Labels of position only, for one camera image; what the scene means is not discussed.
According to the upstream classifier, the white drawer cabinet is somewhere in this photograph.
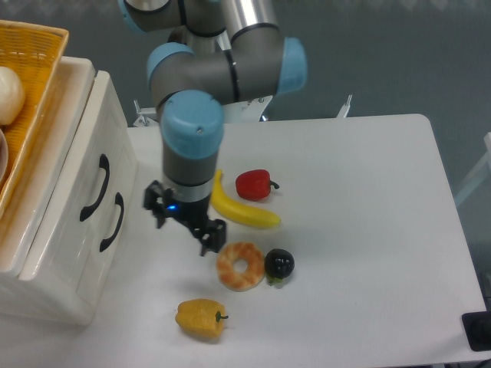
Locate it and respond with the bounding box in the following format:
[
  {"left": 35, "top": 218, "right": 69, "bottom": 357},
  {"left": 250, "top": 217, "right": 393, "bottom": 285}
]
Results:
[{"left": 1, "top": 57, "right": 96, "bottom": 320}]

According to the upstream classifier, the white frame at right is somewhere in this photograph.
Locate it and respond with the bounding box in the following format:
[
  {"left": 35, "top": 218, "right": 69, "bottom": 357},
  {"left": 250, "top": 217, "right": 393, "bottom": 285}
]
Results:
[{"left": 453, "top": 133, "right": 490, "bottom": 208}]

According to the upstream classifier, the red bell pepper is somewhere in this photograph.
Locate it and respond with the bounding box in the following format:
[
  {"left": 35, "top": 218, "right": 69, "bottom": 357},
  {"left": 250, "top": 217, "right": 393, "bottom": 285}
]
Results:
[{"left": 235, "top": 169, "right": 280, "bottom": 202}]

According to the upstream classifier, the white top drawer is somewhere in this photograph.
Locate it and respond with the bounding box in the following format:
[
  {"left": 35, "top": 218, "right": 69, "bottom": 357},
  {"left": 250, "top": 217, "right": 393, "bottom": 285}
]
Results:
[{"left": 19, "top": 71, "right": 137, "bottom": 324}]

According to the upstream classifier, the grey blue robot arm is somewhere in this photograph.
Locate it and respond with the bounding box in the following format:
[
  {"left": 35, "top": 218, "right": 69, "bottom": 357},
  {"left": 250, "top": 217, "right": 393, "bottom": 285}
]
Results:
[{"left": 119, "top": 1, "right": 308, "bottom": 252}]

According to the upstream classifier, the black lower drawer handle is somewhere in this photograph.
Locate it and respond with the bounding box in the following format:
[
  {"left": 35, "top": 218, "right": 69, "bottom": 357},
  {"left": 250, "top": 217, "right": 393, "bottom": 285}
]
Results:
[{"left": 99, "top": 192, "right": 125, "bottom": 253}]

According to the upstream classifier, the yellow woven basket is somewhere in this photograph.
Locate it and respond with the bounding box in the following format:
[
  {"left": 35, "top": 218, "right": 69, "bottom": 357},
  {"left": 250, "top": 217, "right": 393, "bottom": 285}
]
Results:
[{"left": 1, "top": 19, "right": 69, "bottom": 212}]

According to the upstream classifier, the black drawer handle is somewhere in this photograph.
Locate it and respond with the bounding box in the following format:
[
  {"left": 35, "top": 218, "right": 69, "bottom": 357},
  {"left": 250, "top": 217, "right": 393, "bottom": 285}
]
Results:
[
  {"left": 99, "top": 192, "right": 125, "bottom": 253},
  {"left": 79, "top": 153, "right": 110, "bottom": 222}
]

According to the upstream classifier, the yellow banana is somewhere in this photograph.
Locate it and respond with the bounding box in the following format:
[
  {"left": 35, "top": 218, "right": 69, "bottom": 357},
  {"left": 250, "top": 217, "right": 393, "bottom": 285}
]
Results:
[{"left": 210, "top": 169, "right": 282, "bottom": 229}]

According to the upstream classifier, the yellow bell pepper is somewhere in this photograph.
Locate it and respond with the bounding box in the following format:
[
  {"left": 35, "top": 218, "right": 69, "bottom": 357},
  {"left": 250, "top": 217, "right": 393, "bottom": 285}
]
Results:
[{"left": 175, "top": 298, "right": 229, "bottom": 339}]

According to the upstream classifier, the orange glazed donut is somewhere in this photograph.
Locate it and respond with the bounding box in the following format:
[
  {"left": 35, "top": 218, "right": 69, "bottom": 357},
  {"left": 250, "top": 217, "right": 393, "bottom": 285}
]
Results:
[{"left": 216, "top": 241, "right": 265, "bottom": 292}]

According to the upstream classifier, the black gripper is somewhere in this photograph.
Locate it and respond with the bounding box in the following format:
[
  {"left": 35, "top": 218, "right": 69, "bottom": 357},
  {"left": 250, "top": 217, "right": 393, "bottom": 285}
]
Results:
[{"left": 143, "top": 180, "right": 226, "bottom": 256}]

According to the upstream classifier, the black round fruit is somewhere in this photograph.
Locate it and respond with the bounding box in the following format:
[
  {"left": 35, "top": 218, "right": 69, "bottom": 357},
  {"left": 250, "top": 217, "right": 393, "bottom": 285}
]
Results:
[{"left": 264, "top": 248, "right": 295, "bottom": 284}]

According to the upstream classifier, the black device at edge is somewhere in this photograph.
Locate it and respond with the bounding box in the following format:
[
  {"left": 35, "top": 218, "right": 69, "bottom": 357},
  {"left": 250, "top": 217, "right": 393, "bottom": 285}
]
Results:
[{"left": 461, "top": 311, "right": 490, "bottom": 352}]

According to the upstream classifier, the white round bun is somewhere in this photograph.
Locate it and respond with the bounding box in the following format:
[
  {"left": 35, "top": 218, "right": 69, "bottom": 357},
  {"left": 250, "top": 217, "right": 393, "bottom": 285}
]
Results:
[{"left": 0, "top": 66, "right": 25, "bottom": 126}]

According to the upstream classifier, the black top drawer handle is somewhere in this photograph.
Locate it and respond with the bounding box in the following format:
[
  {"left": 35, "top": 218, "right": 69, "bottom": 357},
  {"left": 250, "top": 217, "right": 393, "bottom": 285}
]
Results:
[{"left": 79, "top": 153, "right": 110, "bottom": 222}]

